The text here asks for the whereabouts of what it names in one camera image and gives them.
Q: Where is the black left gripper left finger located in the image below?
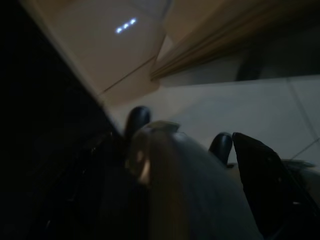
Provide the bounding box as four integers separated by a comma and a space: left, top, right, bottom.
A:
27, 132, 113, 240

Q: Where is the black robot foot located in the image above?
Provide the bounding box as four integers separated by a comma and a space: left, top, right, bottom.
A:
124, 105, 153, 137
208, 132, 234, 165

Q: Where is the brown wooden trim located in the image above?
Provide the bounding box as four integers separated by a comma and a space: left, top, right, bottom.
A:
149, 0, 320, 81

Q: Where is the black robot right foot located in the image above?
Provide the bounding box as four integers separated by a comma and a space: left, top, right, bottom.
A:
208, 132, 234, 165

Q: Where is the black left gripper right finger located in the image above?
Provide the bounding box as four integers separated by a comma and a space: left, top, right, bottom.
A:
231, 131, 320, 240

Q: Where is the black robot left foot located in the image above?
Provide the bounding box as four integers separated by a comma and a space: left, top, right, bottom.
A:
124, 105, 153, 137

